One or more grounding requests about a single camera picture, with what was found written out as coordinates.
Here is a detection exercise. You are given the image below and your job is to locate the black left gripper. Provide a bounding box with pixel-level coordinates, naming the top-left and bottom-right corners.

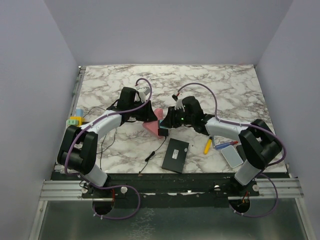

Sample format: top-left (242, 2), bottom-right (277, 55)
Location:
top-left (128, 99), bottom-right (157, 122)

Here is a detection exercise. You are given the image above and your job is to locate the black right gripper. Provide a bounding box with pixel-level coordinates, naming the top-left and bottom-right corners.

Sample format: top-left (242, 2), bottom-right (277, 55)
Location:
top-left (160, 105), bottom-right (194, 129)

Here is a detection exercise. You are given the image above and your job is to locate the pink power strip socket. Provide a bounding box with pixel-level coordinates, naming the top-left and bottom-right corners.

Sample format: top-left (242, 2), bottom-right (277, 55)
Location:
top-left (142, 108), bottom-right (164, 139)

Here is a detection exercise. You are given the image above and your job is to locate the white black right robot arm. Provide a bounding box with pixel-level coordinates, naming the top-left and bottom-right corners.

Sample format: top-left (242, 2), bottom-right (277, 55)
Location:
top-left (160, 94), bottom-right (286, 196)

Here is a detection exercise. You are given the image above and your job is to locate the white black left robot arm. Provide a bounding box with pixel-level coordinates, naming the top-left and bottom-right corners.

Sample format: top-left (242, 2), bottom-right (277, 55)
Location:
top-left (57, 87), bottom-right (158, 198)

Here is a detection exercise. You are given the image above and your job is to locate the teal usb charger plug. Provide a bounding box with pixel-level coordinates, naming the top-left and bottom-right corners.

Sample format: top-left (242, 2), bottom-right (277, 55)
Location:
top-left (158, 120), bottom-right (165, 129)

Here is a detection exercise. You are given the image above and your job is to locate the yellow plug adapter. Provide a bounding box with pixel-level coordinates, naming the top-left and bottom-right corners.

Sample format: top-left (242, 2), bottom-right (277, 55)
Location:
top-left (67, 116), bottom-right (85, 127)

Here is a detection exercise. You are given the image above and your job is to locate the green plug adapter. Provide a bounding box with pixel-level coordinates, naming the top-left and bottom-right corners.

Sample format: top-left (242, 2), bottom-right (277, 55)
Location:
top-left (66, 119), bottom-right (79, 126)

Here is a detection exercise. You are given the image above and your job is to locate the blue red screwdriver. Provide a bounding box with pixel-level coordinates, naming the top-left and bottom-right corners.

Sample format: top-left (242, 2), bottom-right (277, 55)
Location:
top-left (214, 141), bottom-right (239, 150)

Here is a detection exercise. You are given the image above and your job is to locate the black rectangular box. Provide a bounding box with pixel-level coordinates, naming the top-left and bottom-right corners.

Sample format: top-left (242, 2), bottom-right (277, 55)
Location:
top-left (161, 138), bottom-right (189, 174)

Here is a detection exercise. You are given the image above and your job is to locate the white grey phone case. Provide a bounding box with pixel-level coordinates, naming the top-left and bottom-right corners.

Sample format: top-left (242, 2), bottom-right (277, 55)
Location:
top-left (221, 145), bottom-right (244, 169)

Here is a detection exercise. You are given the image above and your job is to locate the black flat plate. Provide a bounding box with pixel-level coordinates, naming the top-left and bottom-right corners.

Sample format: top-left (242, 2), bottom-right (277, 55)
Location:
top-left (236, 145), bottom-right (247, 161)

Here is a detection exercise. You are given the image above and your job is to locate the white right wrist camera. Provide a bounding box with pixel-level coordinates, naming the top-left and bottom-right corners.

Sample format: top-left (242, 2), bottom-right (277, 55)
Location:
top-left (174, 99), bottom-right (185, 111)

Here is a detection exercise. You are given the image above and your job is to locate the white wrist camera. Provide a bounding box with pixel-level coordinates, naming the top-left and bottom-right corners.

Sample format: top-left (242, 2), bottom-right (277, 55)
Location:
top-left (174, 99), bottom-right (185, 111)
top-left (134, 87), bottom-right (150, 103)

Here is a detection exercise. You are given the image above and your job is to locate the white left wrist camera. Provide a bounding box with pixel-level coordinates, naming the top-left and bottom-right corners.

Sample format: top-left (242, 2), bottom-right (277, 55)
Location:
top-left (134, 87), bottom-right (150, 103)

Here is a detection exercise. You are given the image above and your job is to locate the black adapter with cord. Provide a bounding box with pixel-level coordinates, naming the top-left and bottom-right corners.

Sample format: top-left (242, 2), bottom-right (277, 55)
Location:
top-left (138, 128), bottom-right (169, 176)

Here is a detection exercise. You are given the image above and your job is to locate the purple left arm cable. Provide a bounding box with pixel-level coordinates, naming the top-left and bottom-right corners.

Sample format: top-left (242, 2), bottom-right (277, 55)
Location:
top-left (64, 78), bottom-right (153, 176)

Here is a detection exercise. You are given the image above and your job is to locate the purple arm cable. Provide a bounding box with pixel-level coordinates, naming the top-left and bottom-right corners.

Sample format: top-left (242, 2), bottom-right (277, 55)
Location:
top-left (172, 82), bottom-right (287, 218)
top-left (64, 78), bottom-right (153, 176)

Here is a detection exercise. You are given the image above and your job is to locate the yellow handled utility knife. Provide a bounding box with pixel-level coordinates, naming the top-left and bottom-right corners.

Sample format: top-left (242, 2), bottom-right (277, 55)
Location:
top-left (203, 136), bottom-right (213, 155)

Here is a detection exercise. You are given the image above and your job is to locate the thin black cable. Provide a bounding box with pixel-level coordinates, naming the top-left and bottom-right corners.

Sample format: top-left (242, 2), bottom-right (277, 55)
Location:
top-left (82, 105), bottom-right (118, 171)

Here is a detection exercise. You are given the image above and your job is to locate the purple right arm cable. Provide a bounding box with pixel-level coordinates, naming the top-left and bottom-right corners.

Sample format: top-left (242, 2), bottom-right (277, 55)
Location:
top-left (172, 82), bottom-right (287, 218)

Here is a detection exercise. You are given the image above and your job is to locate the aluminium frame rail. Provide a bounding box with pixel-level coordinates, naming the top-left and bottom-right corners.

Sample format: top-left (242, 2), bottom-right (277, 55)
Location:
top-left (38, 179), bottom-right (88, 201)

